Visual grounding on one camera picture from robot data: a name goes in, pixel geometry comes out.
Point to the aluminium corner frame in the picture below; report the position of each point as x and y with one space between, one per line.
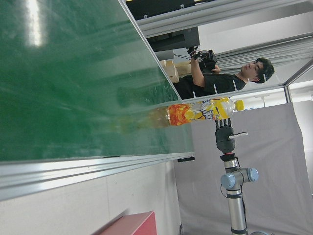
287 90

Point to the black cabinet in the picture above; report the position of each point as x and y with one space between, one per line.
171 36

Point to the black handheld controller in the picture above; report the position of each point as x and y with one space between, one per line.
207 61

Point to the grey fabric curtain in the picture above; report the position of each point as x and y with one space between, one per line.
274 171

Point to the aluminium overhead beam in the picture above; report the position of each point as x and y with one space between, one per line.
220 17

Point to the pink plastic basket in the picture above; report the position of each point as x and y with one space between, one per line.
137 224

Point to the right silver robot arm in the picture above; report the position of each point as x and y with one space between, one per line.
236 203

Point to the orange drink bottle yellow cap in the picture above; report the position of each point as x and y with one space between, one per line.
195 112

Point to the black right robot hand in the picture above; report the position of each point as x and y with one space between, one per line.
225 139

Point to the light wooden crate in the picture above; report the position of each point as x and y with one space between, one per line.
176 71

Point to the person in black shirt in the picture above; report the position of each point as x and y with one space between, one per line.
220 84

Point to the green conveyor belt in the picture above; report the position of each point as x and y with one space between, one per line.
73 85

